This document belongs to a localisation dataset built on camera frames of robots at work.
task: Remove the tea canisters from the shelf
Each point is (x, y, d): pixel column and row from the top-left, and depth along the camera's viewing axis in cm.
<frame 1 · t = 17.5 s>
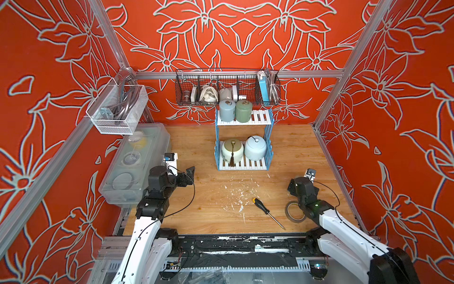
left hand: (184, 165, 76), fingers open
right hand: (296, 181, 86), fingers open
blue white slatted shelf: (258, 118, 88), point 28 cm above the table
cream round jar with tassel: (232, 151, 94), point 12 cm above the table
pale blue round jar: (255, 148, 96), point 11 cm above the table
translucent plastic storage box: (127, 174, 80), point 16 cm above the table
black yellow screwdriver: (256, 201, 86), point 2 cm above the table
brown tape roll: (289, 217, 82), on the table

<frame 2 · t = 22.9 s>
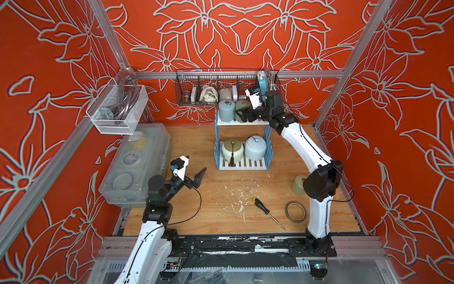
left hand: (195, 162, 72), fingers open
right hand: (239, 105, 81), fingers open
the named things where they were.

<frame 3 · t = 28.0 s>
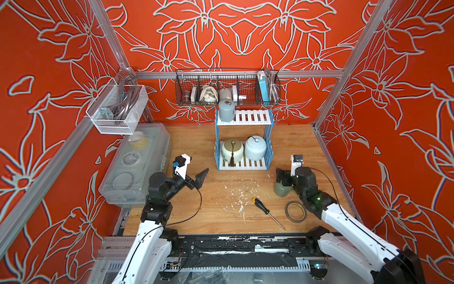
left hand: (198, 163, 72), fingers open
right hand: (282, 167, 81), fingers open
green tea canister: (282, 190, 85), point 6 cm above the table
the other named things where they were.

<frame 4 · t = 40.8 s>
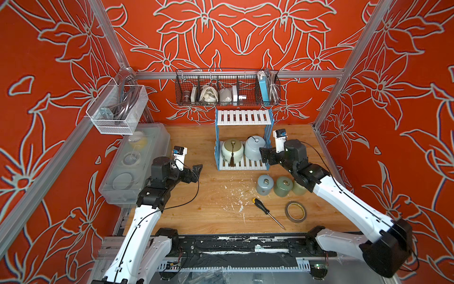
left hand: (191, 162, 76), fingers open
right hand: (265, 145, 76), fingers open
blue tea canister: (265, 183, 85), point 9 cm above the table
the other named things where they were.

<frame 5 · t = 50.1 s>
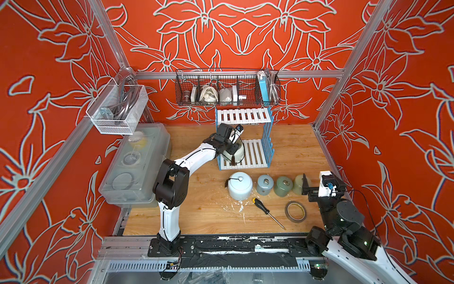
left hand: (234, 139, 94), fingers open
right hand: (314, 173, 66), fingers open
pale blue round jar: (240, 186, 83), point 11 cm above the table
the other named things where they were.

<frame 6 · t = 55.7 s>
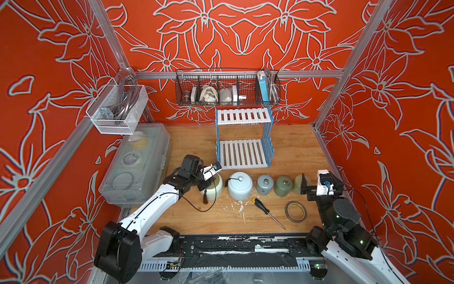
left hand: (211, 172, 83), fingers open
right hand: (313, 172, 67), fingers open
cream round jar with tassel: (214, 191, 84), point 8 cm above the table
